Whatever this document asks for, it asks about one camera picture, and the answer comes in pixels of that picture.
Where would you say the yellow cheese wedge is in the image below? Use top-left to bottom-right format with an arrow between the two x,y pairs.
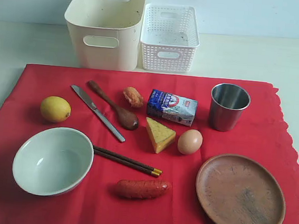
146,117 -> 176,153

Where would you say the brown egg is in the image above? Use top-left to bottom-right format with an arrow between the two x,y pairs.
177,129 -> 203,155

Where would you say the red sausage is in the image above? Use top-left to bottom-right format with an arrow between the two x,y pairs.
114,179 -> 172,199

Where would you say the yellow lemon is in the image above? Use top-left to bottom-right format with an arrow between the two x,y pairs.
40,96 -> 71,123

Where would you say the brown wooden spoon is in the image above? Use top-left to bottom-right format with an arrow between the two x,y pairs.
88,80 -> 139,131

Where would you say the blue and white milk carton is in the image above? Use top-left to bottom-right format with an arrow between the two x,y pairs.
147,89 -> 198,126

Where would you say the lower dark wooden chopstick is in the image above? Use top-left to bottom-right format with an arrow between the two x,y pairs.
94,150 -> 160,177

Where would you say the dark wooden chopstick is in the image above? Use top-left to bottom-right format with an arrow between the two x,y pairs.
94,150 -> 160,177
93,145 -> 162,174

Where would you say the stainless steel table knife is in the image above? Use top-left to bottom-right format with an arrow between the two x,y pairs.
71,84 -> 126,143

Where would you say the upper dark wooden chopstick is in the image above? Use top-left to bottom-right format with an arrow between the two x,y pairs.
93,145 -> 162,174

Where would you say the red tablecloth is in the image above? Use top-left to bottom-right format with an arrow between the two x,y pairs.
0,64 -> 299,224

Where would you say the stainless steel cup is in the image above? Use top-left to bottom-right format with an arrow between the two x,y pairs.
208,83 -> 251,132

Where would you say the white perforated plastic basket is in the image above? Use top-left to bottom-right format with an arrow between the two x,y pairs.
140,3 -> 200,73

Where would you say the cream plastic storage bin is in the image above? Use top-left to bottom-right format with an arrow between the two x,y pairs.
64,0 -> 146,71

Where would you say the pale green ceramic bowl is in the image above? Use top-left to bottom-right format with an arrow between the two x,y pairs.
12,127 -> 94,196

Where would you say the round brown wooden plate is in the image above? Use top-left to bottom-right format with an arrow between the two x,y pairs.
196,153 -> 286,224

